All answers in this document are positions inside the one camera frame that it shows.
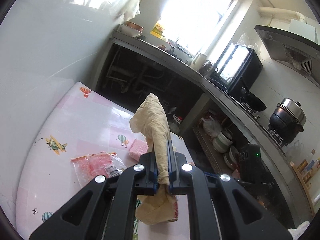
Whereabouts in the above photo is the yellow box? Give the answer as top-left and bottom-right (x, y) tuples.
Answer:
(150, 21), (167, 39)

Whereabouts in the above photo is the black wok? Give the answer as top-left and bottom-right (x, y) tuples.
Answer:
(240, 87), (267, 112)

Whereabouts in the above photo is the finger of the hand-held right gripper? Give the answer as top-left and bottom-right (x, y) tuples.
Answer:
(232, 179), (275, 191)

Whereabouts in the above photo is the pink printed plastic bag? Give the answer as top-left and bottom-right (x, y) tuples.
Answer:
(70, 151), (128, 188)

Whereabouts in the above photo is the white exhaust pipe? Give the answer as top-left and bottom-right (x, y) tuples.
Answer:
(259, 6), (315, 27)

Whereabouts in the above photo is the dark round jar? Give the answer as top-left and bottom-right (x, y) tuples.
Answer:
(202, 59), (216, 77)

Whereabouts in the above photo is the copper basin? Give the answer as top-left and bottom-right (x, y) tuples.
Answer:
(125, 20), (145, 34)

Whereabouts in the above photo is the stack of white bowls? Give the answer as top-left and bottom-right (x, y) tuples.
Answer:
(212, 129), (234, 153)

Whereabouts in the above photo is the wooden rack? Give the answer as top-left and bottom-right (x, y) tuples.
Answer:
(289, 158), (320, 205)

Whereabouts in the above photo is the black countertop oven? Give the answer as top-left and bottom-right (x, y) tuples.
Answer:
(210, 44), (263, 93)

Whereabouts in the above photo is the beige paper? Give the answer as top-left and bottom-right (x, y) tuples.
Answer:
(129, 93), (179, 225)

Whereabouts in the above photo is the stack of plates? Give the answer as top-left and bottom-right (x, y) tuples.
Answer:
(223, 145), (240, 167)

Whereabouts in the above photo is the cream jug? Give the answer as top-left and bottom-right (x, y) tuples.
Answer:
(191, 52), (208, 72)

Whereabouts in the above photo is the grey concrete kitchen counter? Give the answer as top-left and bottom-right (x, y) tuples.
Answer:
(110, 31), (315, 215)

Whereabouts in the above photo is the metal lower shelf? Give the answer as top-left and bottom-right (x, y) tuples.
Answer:
(192, 124), (295, 228)

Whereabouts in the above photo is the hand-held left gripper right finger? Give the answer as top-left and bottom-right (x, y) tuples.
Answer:
(167, 139), (293, 240)

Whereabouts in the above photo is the white basin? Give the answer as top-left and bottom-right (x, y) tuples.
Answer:
(117, 24), (140, 37)

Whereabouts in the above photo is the gas stove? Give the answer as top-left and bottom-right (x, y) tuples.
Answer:
(231, 96), (288, 148)

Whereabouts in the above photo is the white plastic bag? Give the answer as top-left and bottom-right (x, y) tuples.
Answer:
(202, 116), (223, 138)

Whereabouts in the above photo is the pink sponge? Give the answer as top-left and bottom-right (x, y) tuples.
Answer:
(127, 139), (150, 160)

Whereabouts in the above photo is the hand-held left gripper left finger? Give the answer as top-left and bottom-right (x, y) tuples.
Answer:
(29, 151), (159, 240)

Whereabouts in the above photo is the range hood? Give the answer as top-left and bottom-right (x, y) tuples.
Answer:
(254, 24), (320, 85)

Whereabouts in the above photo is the hanging plastic bag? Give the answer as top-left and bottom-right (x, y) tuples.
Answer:
(122, 0), (142, 22)

